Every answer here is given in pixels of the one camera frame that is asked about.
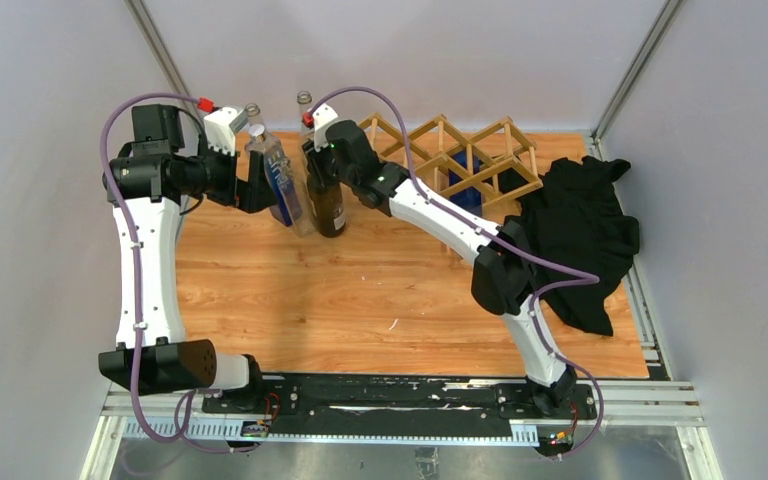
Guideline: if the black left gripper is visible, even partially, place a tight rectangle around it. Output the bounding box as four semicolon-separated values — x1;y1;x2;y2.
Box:
178;135;276;212

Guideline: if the olive wine bottle silver neck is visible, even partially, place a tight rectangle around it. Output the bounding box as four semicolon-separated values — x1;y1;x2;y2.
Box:
306;150;346;238

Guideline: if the blue square glass bottle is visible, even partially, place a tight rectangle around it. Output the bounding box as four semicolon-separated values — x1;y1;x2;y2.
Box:
246;123;303;231

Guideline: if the dark labelled clear bottle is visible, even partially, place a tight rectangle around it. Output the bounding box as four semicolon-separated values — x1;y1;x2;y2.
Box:
244;103;268;140

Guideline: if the clear glass bottle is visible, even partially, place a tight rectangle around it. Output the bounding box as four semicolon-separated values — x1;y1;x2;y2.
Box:
296;90;314;157

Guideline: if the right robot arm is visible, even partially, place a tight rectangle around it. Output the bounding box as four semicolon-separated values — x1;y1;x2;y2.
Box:
302;113;577;418

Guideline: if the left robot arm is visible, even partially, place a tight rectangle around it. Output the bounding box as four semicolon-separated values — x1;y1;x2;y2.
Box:
98;99;276;413

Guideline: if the wooden wine rack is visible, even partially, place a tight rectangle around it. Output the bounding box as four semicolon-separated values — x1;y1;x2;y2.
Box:
360;113;543;213

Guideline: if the dark green cloth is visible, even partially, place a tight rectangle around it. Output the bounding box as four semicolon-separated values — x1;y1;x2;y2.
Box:
516;155;641;337

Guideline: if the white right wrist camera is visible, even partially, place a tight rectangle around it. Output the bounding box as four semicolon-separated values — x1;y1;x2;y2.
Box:
311;103;340;151

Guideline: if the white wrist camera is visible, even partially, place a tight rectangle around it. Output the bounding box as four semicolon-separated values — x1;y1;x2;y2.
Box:
311;103;340;151
204;106;248;156

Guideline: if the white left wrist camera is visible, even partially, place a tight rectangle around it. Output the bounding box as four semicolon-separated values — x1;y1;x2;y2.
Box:
204;106;248;156

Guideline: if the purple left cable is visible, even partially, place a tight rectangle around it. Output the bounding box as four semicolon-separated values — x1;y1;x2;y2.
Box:
99;91;216;456

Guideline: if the purple cable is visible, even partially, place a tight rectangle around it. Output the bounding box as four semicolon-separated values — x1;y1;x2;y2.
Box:
99;91;216;456
301;86;605;458

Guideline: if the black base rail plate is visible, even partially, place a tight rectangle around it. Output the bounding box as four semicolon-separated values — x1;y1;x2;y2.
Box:
201;373;597;438

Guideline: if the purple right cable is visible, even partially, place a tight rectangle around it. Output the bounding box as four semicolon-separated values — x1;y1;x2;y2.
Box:
301;86;605;458

